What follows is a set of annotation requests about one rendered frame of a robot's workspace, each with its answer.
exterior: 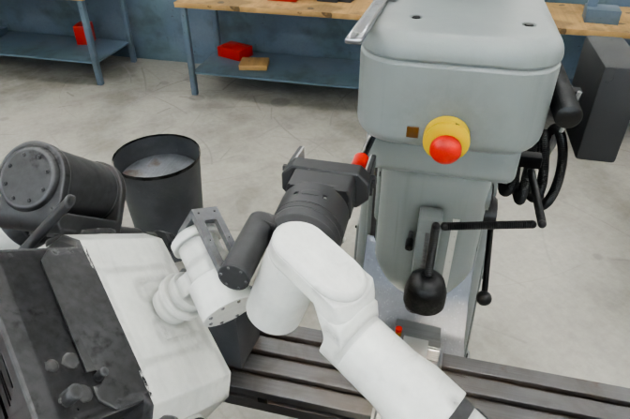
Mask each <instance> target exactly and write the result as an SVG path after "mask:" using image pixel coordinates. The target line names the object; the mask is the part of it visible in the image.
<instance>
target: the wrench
mask: <svg viewBox="0 0 630 419"><path fill-rule="evenodd" d="M389 1H394V2H395V1H397V0H373V2H372V3H371V4H370V6H369V7H368V8H367V10H366V11H365V13H364V14H363V16H362V17H361V18H360V20H359V21H358V22H357V24H356V25H355V26H354V28H353V29H352V31H351V32H350V33H349V35H348V36H347V37H346V38H345V43H346V44H353V45H361V44H362V42H363V41H364V39H365V38H366V36H367V35H368V33H369V31H370V29H371V28H372V26H373V25H374V23H375V22H376V21H377V20H378V18H379V16H380V15H381V13H382V12H383V10H384V8H385V7H386V5H387V4H388V2H389Z"/></svg>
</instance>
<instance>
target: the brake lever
mask: <svg viewBox="0 0 630 419"><path fill-rule="evenodd" d="M375 139H376V138H375V137H373V136H371V135H370V134H368V136H367V140H366V142H365V144H364V146H363V148H362V150H361V152H360V153H357V154H355V155H354V157H353V160H352V164H356V165H361V166H363V167H364V168H366V166H367V163H368V159H369V157H368V153H369V151H370V149H371V147H372V144H373V143H374V141H375Z"/></svg>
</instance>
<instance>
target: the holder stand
mask: <svg viewBox="0 0 630 419"><path fill-rule="evenodd" d="M208 329H209V331H210V333H211V335H212V337H213V339H214V340H215V342H216V343H217V346H218V348H219V350H220V352H221V354H222V356H223V358H224V360H225V362H226V364H228V365H231V366H234V367H240V368H242V367H243V365H244V363H245V362H246V360H247V359H248V356H249V354H250V352H251V351H252V349H253V347H254V345H255V343H256V341H257V340H258V338H259V336H260V329H258V328H257V327H256V326H255V325H254V324H253V323H252V322H251V321H250V319H249V318H248V315H247V312H244V313H243V314H241V315H240V316H238V317H236V318H235V319H233V320H231V321H229V322H225V323H223V324H221V325H217V326H213V327H208Z"/></svg>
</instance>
